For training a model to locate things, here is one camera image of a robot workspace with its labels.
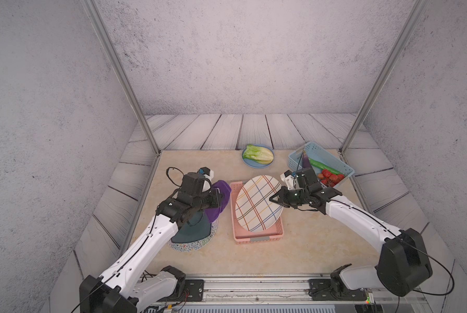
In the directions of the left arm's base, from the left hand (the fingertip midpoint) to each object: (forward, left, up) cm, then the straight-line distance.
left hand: (227, 195), depth 76 cm
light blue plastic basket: (+35, -52, -15) cm, 64 cm away
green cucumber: (+31, -51, -19) cm, 63 cm away
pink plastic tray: (-7, -6, -20) cm, 22 cm away
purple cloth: (+3, +1, 0) cm, 3 cm away
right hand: (+1, -17, -5) cm, 18 cm away
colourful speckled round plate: (-11, +13, -22) cm, 28 cm away
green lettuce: (+36, -18, -15) cm, 43 cm away
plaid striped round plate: (-1, -11, -11) cm, 16 cm away
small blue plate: (+34, -13, -20) cm, 42 cm away
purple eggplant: (+33, -43, -17) cm, 57 cm away
